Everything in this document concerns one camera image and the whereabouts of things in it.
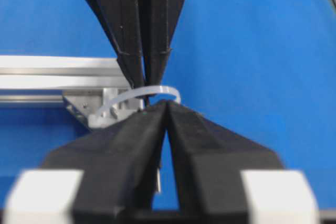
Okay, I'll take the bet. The aluminium extrusion frame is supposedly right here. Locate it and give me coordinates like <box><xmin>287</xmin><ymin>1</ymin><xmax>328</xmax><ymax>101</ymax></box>
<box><xmin>1</xmin><ymin>55</ymin><xmax>131</xmax><ymax>127</ymax></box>

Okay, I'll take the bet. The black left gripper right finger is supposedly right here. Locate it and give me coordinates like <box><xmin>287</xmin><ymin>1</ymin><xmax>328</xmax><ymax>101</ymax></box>
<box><xmin>165</xmin><ymin>101</ymin><xmax>319</xmax><ymax>223</ymax></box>

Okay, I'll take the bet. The white zip tie loop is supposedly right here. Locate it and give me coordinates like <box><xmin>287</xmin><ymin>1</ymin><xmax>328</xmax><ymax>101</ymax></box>
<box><xmin>88</xmin><ymin>85</ymin><xmax>182</xmax><ymax>128</ymax></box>

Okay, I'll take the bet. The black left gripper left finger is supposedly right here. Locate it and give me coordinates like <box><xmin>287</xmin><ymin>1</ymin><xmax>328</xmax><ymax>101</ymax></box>
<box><xmin>5</xmin><ymin>100</ymin><xmax>169</xmax><ymax>224</ymax></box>

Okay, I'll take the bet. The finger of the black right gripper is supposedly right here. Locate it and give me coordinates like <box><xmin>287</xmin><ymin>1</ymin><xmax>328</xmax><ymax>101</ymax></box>
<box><xmin>138</xmin><ymin>0</ymin><xmax>185</xmax><ymax>86</ymax></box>
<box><xmin>86</xmin><ymin>0</ymin><xmax>144</xmax><ymax>88</ymax></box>

